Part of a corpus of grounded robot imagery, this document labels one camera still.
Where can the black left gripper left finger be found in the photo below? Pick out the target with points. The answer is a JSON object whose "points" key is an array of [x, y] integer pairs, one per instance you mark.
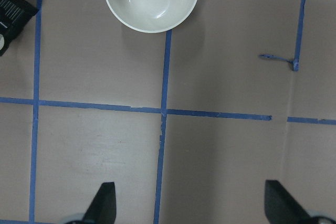
{"points": [[103, 208]]}

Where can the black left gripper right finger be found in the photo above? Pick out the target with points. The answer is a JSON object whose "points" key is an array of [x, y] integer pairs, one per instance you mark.
{"points": [[281, 207]]}

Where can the black plate rack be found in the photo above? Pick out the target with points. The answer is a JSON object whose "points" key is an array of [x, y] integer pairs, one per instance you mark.
{"points": [[15, 14]]}

